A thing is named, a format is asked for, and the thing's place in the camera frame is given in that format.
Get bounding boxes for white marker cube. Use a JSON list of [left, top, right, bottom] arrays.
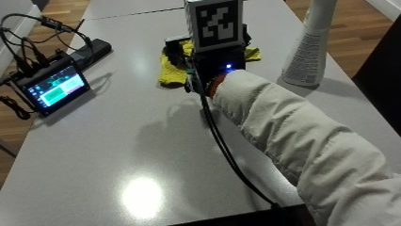
[[184, 0, 245, 54]]

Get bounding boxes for black power box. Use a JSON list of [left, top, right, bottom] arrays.
[[68, 38, 114, 69]]

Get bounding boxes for small touchscreen device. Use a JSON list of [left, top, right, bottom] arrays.
[[12, 56, 93, 118]]

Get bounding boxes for black device cables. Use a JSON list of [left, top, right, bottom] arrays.
[[0, 12, 95, 79]]

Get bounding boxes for black glove cable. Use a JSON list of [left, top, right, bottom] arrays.
[[189, 62, 284, 211]]

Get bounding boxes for dark chair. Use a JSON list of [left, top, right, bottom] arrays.
[[350, 13, 401, 137]]

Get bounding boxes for yellow cloth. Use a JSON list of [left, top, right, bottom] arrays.
[[157, 39, 262, 89]]

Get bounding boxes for black coiled cable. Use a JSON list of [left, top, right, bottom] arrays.
[[0, 95, 33, 121]]

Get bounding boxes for white plastic bottle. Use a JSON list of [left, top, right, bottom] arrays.
[[281, 0, 340, 88]]

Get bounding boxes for black inline cable adapter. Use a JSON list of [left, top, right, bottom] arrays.
[[40, 15, 69, 33]]

